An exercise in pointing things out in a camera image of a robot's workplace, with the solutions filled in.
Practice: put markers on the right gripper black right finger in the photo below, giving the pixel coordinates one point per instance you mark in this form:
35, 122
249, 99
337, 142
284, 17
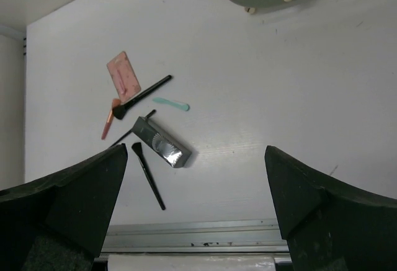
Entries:
329, 224

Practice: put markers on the aluminium rail frame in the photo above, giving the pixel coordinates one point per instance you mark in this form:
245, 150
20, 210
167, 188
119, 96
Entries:
246, 236

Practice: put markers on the thin black eyeliner pencil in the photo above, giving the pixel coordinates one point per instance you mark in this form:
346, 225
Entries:
131, 130

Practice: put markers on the pink makeup brush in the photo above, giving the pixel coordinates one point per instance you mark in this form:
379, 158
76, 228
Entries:
110, 117

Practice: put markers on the pink makeup palette card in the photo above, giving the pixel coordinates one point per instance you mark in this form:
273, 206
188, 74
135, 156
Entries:
123, 77

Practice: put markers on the silver black cosmetics box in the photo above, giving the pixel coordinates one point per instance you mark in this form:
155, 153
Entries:
161, 142

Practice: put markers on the black angled makeup brush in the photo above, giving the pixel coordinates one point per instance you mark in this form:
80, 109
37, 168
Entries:
137, 148

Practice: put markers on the teal plastic spatula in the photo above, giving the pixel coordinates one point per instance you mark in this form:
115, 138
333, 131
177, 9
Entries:
178, 105

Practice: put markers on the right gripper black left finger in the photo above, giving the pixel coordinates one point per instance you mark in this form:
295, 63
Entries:
60, 221

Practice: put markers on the black fan makeup brush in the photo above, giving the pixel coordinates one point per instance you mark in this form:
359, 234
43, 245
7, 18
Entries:
120, 111

